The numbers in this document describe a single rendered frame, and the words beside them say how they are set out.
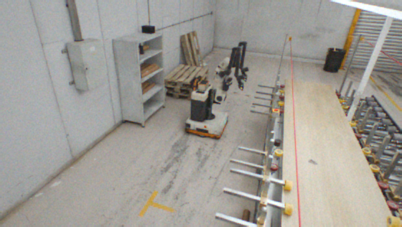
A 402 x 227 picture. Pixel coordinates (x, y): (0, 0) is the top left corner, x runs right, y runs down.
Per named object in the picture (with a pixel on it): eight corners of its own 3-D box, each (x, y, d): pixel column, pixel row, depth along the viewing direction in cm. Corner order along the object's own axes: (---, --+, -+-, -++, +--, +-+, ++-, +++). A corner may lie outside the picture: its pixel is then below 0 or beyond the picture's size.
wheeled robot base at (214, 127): (184, 132, 423) (184, 120, 411) (195, 116, 476) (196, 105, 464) (220, 140, 406) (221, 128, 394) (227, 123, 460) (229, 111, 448)
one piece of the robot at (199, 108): (189, 125, 418) (190, 81, 378) (198, 112, 464) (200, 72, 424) (207, 129, 410) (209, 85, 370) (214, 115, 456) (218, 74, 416)
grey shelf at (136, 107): (123, 123, 447) (111, 39, 373) (146, 103, 523) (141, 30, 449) (143, 127, 436) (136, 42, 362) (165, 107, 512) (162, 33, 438)
